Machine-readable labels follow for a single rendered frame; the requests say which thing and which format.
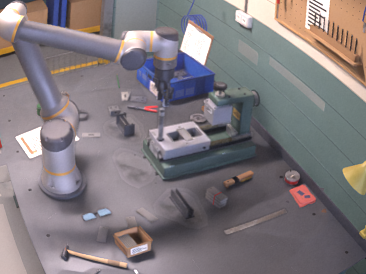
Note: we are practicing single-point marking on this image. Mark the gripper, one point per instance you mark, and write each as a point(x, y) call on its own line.
point(163, 87)

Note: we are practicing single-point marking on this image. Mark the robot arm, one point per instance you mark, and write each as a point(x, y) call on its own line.
point(38, 76)

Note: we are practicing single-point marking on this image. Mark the grey upright selector lever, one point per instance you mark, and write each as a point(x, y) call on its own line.
point(161, 123)

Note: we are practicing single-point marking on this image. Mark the dark grey tag rack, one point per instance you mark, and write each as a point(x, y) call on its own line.
point(126, 126)

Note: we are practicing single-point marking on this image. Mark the black round knob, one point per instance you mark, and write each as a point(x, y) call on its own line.
point(220, 86)

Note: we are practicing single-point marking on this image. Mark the grey stamp head block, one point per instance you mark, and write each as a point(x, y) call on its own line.
point(217, 111)

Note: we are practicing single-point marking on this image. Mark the light grey sliding carriage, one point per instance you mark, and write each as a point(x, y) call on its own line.
point(173, 146)

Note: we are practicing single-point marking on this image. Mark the green numbering stamp body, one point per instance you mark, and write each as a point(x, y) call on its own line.
point(206, 158)

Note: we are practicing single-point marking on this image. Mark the light grey fibre tag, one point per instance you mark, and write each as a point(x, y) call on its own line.
point(90, 134)

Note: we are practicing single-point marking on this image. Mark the grey tag bundle red band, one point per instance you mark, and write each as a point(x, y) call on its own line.
point(216, 197)

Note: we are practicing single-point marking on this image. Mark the dark grey fibre tag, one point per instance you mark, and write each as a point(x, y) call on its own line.
point(102, 234)

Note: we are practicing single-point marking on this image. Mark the dark grey flat plate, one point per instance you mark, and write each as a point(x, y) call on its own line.
point(138, 99)

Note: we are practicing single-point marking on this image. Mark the blue plastic crate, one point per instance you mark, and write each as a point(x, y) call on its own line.
point(191, 83)

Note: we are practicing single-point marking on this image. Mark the small light grey plate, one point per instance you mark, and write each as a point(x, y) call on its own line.
point(125, 96)

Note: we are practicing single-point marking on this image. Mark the green pencil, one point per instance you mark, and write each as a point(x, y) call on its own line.
point(118, 81)

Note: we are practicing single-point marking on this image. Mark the grey round disc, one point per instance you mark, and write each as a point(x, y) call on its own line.
point(198, 117)

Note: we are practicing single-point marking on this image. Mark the small grey metal block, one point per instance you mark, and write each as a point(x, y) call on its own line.
point(114, 110)

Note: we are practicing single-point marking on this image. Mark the brown clipboard with white sheet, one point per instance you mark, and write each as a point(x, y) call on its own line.
point(196, 41)

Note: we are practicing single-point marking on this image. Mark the black side handwheel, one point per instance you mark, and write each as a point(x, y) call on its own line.
point(256, 97)

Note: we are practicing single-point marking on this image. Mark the white paper with orange stripe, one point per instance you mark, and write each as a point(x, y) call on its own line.
point(30, 143)

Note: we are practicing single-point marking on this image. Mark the blue lens safety glasses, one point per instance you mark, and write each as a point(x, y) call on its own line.
point(89, 216)

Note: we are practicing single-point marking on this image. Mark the small cardboard box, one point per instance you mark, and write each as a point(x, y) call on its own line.
point(133, 241)

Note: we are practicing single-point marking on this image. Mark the red and grey round tin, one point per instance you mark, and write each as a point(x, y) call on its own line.
point(292, 177)

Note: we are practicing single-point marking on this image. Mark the steel ruler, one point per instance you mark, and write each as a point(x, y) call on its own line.
point(255, 221)

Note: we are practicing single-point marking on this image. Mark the white printed sheet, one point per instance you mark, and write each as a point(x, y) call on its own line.
point(316, 13)

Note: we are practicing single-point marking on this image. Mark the orange red pad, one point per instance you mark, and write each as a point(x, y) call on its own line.
point(301, 196)

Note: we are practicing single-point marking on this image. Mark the wooden pegboard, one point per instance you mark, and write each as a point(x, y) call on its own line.
point(340, 36)

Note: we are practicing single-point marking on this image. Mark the yellow lamp shade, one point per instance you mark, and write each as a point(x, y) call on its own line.
point(356, 176)

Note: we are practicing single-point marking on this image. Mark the yellow clamp piece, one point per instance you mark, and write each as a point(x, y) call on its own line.
point(363, 232)

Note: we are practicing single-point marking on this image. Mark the white wall socket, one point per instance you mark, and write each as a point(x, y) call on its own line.
point(243, 19)

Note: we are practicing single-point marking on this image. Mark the blue upright post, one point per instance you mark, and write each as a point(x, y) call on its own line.
point(55, 11)

